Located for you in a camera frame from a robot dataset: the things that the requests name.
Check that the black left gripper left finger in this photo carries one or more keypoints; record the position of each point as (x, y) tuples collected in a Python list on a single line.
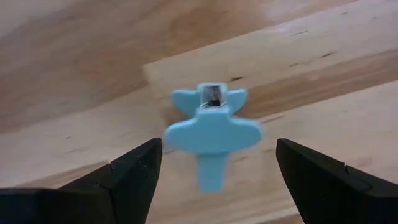
[(124, 186)]

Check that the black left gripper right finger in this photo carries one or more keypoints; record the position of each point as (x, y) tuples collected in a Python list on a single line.
[(329, 193)]

